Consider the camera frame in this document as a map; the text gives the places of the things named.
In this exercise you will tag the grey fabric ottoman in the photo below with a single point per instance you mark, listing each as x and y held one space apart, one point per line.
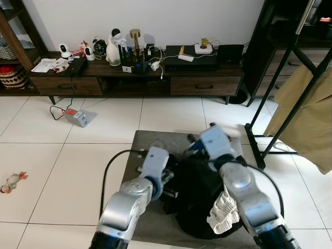
145 228

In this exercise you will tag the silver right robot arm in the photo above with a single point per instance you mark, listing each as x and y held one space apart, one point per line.
249 197

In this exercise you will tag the small white camera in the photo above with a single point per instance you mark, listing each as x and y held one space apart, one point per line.
88 53

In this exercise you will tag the patterned woven basket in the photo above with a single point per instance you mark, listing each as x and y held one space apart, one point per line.
11 78

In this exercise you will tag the black shelving unit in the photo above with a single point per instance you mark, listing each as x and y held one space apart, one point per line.
259 52

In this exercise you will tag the white papers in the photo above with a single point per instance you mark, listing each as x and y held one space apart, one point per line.
49 65

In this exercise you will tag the white power strip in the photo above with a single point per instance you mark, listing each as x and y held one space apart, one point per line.
185 57

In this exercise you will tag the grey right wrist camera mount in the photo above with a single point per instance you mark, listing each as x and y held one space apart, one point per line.
218 142

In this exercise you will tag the black speaker box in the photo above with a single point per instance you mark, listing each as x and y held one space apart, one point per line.
230 54

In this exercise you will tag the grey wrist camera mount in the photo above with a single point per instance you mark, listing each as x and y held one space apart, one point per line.
218 142
154 163

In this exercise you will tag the gold table lamp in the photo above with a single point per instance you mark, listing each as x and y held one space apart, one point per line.
135 35

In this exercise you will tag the black alarm clock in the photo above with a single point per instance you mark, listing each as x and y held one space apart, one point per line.
100 48

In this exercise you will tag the tan shirt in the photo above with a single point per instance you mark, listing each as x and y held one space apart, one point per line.
306 129

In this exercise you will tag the black printed t-shirt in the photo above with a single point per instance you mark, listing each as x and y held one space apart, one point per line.
192 197

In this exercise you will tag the dark wooden tv stand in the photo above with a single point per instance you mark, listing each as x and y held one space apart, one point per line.
205 85

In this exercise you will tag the black clothes rack silver rail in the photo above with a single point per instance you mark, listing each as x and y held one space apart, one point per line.
254 145

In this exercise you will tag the white ribbed garment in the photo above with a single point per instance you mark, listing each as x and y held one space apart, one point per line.
223 215

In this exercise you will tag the grey floor power strip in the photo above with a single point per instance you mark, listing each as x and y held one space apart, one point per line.
80 118

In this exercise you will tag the toy chicken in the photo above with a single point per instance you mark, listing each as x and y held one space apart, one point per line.
13 182

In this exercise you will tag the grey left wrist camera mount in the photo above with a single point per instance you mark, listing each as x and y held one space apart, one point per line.
154 163

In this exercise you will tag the black flat media box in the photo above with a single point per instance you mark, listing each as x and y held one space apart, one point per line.
192 65

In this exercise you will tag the white security camera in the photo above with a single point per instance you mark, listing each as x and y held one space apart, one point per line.
65 51

